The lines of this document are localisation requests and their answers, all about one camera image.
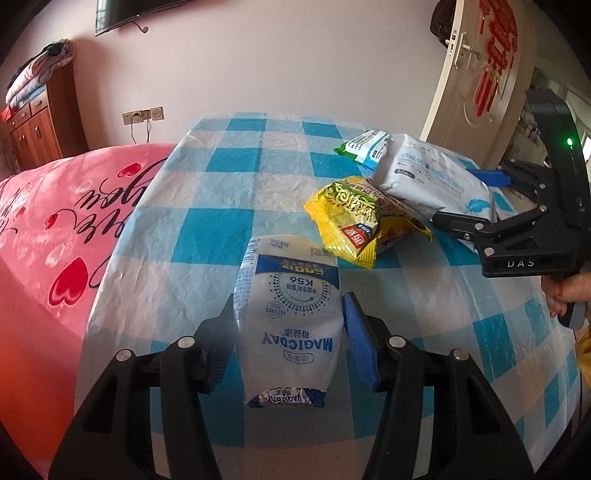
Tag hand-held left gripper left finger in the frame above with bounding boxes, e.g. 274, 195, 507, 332
48, 293, 241, 480

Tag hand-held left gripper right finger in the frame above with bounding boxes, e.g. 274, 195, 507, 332
341, 292, 525, 480

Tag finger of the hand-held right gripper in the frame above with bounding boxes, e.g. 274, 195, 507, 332
431, 208, 552, 252
466, 159, 555, 204

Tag white blue mailer package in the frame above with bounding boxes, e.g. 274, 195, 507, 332
373, 133, 502, 222

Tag white blue milk pouch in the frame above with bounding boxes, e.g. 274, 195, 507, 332
233, 234, 345, 409

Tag yellow snack packet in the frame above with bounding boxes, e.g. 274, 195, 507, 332
303, 175, 434, 269

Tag person's right hand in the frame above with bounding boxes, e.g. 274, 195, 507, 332
541, 274, 591, 319

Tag kitchen shelf with goods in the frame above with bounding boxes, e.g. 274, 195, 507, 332
510, 92, 552, 162

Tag cream door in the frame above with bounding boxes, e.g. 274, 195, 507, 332
418, 0, 536, 167

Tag green white wipes packet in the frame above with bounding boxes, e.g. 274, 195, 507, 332
333, 130, 393, 168

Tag person's yellow clothing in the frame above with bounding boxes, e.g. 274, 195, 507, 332
573, 328, 591, 384

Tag red hanging door ornament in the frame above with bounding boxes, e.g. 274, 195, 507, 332
473, 0, 518, 116

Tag dark hanging bag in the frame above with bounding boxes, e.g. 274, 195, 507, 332
429, 0, 458, 47

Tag blue white checkered tablecloth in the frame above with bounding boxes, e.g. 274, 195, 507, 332
74, 113, 583, 480

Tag pink heart bedspread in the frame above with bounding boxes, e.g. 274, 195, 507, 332
0, 143, 178, 462

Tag brown wooden cabinet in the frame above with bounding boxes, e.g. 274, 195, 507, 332
0, 62, 77, 174

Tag pile of folded blankets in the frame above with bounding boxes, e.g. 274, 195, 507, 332
4, 39, 75, 109

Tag metal door handle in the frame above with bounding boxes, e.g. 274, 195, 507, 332
445, 30, 476, 70

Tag black outlet cables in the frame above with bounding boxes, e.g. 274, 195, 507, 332
130, 117, 151, 145

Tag wall outlet panel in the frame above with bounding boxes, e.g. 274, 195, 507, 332
122, 107, 164, 125

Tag black wall television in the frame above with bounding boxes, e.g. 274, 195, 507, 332
95, 0, 195, 37

